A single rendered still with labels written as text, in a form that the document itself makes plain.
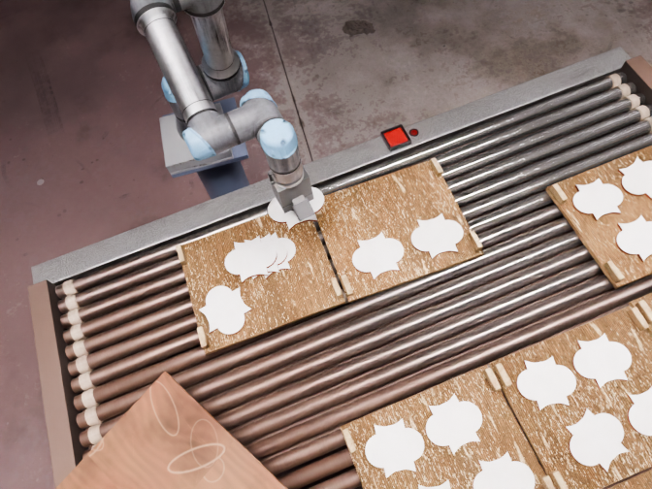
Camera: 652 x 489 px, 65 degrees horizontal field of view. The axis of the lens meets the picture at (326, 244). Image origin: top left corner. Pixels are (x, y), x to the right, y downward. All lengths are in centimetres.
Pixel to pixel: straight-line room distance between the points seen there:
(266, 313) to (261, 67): 210
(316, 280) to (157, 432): 56
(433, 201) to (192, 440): 93
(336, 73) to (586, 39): 147
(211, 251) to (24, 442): 148
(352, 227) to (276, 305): 32
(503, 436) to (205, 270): 91
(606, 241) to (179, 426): 124
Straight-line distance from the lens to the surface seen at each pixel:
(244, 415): 143
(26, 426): 277
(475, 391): 141
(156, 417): 137
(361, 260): 148
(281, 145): 110
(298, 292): 147
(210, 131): 117
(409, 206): 157
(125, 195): 299
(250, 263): 149
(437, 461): 137
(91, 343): 163
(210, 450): 131
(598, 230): 166
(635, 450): 150
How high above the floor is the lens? 230
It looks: 64 degrees down
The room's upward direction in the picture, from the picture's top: 11 degrees counter-clockwise
